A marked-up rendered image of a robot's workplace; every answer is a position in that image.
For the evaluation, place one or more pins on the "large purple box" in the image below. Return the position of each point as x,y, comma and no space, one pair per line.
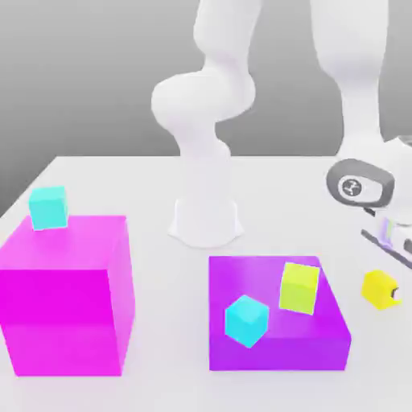
289,351

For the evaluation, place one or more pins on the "small yellow-green cube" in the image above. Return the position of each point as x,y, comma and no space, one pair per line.
297,289

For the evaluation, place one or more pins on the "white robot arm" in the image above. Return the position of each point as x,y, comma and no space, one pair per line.
206,96

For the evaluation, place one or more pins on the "small cyan cube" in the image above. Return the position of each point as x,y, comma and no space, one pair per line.
48,209
246,322

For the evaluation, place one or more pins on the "small yellow cube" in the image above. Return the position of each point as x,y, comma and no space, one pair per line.
376,289

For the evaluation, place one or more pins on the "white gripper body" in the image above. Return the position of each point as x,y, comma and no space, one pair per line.
394,257

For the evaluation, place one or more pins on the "large magenta box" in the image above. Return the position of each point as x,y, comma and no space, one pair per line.
58,315

